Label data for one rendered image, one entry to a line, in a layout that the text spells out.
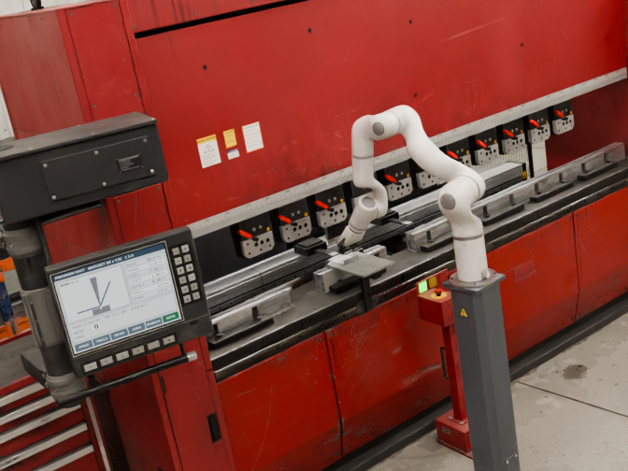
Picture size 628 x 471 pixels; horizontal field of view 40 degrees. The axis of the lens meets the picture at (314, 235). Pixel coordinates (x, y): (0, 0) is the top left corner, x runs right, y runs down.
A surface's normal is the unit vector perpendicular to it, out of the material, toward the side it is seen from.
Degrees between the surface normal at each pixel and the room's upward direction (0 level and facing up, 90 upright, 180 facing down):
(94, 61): 90
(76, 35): 90
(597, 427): 0
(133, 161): 90
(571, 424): 0
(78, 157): 90
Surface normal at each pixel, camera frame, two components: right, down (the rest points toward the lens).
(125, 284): 0.42, 0.22
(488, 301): 0.65, 0.13
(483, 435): -0.74, 0.33
